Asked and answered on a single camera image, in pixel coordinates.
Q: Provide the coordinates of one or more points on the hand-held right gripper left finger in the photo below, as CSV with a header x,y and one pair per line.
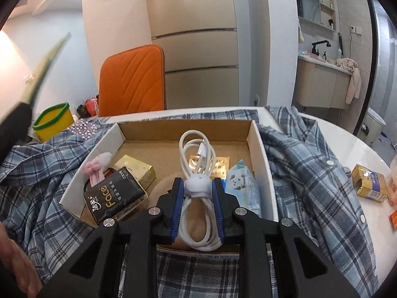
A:
x,y
176,214

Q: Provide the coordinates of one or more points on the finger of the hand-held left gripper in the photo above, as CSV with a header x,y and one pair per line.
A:
x,y
17,125

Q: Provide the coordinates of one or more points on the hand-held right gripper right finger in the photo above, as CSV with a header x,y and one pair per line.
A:
x,y
217,212

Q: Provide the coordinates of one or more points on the gold red cigarette pack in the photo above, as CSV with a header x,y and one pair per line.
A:
x,y
220,163

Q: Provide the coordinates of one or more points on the cardboard box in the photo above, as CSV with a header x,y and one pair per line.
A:
x,y
155,152

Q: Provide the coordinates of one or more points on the person's left hand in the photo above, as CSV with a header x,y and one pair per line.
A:
x,y
17,256

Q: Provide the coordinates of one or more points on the blue white wipes pack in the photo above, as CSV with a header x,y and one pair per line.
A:
x,y
243,186

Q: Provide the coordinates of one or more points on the yellow bin with green rim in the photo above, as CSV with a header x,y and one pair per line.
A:
x,y
57,124

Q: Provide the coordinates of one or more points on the shiny gold box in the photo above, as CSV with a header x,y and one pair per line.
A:
x,y
136,167

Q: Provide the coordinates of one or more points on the black tissue pack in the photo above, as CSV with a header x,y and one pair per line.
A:
x,y
116,197

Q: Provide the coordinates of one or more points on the sequin studded cloth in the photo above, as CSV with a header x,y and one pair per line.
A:
x,y
88,129

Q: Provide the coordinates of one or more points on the red bag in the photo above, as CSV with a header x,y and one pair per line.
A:
x,y
92,107

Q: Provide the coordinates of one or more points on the pink plush hair clip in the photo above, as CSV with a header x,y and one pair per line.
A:
x,y
99,164

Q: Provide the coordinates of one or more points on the blue plaid shirt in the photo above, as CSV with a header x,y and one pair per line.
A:
x,y
310,177

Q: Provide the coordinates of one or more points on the orange quilted chair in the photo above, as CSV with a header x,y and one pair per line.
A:
x,y
130,80

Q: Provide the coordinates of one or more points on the small yellow blue box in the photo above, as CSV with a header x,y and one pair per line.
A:
x,y
370,184

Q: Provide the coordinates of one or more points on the beige vanity cabinet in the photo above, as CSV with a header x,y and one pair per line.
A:
x,y
319,83

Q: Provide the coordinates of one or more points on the orange packet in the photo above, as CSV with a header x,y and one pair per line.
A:
x,y
394,220

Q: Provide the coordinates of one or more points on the beige refrigerator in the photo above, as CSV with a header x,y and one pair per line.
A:
x,y
192,37

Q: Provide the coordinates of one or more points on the white pink container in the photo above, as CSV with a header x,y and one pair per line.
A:
x,y
394,191

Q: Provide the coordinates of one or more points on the white toilet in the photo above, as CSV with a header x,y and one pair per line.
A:
x,y
373,124

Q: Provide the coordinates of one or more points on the pinkish towel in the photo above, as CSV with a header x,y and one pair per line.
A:
x,y
352,77

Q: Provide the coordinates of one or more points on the black faucet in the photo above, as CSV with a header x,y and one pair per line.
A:
x,y
318,46

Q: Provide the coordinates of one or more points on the mirror cabinet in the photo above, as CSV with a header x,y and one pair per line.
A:
x,y
313,3

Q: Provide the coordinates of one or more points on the white wall switch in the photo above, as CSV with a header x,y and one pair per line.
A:
x,y
29,78

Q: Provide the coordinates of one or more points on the black door frame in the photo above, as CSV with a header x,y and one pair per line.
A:
x,y
373,52

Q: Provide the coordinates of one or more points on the wall power socket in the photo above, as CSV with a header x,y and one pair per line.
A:
x,y
355,29

